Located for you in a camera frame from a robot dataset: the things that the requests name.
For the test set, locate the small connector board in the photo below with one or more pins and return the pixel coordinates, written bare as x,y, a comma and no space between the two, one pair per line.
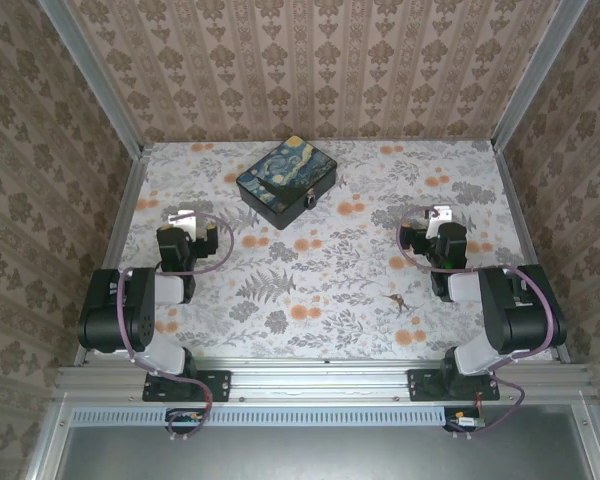
185,421
465,421

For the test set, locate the black starry night print box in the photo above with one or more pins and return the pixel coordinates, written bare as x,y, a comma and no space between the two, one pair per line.
285,175

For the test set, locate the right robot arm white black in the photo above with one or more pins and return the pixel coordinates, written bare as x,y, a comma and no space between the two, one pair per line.
520,320

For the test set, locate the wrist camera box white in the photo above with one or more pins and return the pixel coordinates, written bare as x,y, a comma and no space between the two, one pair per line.
442,214
185,225

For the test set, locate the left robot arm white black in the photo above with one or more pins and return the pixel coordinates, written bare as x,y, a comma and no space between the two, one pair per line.
110,310

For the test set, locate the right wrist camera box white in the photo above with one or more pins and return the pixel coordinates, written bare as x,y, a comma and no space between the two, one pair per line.
442,214

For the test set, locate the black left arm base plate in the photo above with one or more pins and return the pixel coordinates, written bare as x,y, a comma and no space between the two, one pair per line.
215,385

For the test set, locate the aluminium upright post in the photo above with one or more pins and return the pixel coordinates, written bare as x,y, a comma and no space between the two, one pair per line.
92,75
535,75

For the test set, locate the grey metal sheet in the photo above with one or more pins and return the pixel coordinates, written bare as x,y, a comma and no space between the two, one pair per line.
330,455

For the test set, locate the floral patterned table cover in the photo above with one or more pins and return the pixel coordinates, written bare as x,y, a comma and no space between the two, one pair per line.
330,325

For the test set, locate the wide aluminium extrusion beam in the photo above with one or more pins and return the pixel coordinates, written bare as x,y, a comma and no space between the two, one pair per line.
320,382

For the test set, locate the aluminium table edge rail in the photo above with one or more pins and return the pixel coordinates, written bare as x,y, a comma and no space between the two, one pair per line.
112,255
527,240

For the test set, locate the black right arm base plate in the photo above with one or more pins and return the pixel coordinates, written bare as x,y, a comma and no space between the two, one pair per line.
422,385

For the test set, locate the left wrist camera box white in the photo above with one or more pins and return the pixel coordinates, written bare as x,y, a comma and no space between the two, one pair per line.
185,225

